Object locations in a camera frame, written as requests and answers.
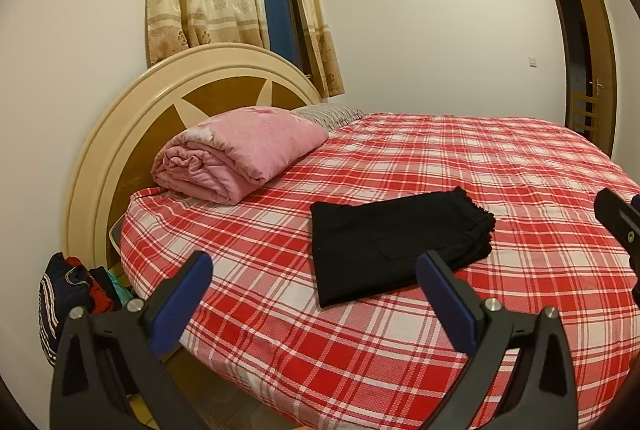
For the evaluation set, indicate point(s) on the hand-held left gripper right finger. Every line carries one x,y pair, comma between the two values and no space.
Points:
445,300

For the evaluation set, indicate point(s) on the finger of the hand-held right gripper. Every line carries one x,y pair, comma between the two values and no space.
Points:
617,215

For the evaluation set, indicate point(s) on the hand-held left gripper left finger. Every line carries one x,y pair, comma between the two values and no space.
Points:
180,300

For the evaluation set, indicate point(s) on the black pants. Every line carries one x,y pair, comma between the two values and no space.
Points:
390,235

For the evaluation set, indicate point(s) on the teal garment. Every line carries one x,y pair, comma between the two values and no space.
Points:
120,292

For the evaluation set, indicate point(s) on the red garment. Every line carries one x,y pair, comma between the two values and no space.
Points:
100,297

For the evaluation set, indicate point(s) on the wooden chair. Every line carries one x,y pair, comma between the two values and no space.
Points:
585,115

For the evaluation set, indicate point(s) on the bed with red plaid sheet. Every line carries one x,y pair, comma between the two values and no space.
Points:
500,150

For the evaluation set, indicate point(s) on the pink folded quilt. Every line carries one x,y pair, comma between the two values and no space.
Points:
240,145

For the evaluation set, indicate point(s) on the brown wooden door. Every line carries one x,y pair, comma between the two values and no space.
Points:
597,40

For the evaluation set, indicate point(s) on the cream wooden headboard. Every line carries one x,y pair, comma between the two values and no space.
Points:
150,85

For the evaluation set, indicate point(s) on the striped pillow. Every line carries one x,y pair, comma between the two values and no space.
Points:
330,114

